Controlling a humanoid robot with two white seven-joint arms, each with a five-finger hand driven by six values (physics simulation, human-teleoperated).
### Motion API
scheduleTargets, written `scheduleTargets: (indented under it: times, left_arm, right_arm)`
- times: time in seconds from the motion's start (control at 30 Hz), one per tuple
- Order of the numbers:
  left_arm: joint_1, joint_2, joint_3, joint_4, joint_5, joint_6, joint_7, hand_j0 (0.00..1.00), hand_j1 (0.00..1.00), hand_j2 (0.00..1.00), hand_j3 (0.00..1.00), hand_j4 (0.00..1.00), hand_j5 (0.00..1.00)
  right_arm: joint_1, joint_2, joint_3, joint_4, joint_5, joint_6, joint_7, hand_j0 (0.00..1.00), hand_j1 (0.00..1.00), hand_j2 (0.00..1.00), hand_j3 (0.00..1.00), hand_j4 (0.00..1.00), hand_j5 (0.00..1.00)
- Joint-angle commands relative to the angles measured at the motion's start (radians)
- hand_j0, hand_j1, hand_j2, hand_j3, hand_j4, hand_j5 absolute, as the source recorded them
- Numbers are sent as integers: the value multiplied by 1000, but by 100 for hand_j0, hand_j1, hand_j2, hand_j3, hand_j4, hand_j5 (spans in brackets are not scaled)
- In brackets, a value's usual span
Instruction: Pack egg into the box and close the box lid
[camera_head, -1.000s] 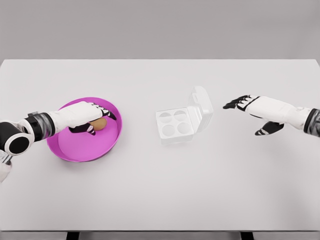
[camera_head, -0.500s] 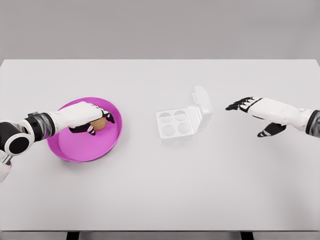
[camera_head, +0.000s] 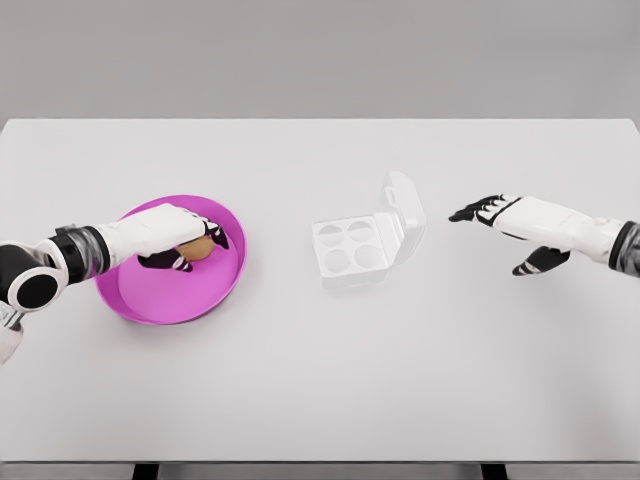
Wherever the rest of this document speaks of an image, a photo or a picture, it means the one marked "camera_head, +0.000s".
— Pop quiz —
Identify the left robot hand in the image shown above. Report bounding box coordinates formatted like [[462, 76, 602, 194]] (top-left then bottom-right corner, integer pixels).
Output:
[[130, 203, 230, 274]]

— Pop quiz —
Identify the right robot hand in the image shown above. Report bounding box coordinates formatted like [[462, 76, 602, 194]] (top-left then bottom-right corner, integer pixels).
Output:
[[447, 194, 572, 277]]

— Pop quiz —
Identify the brown egg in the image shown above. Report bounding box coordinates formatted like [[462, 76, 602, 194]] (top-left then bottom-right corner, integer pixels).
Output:
[[178, 236, 215, 262]]

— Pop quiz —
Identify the clear plastic egg box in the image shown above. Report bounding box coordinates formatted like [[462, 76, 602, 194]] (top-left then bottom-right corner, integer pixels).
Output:
[[310, 170, 428, 292]]

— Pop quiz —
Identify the pink round bowl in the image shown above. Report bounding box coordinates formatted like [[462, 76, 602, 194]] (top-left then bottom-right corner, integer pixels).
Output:
[[94, 194, 248, 326]]

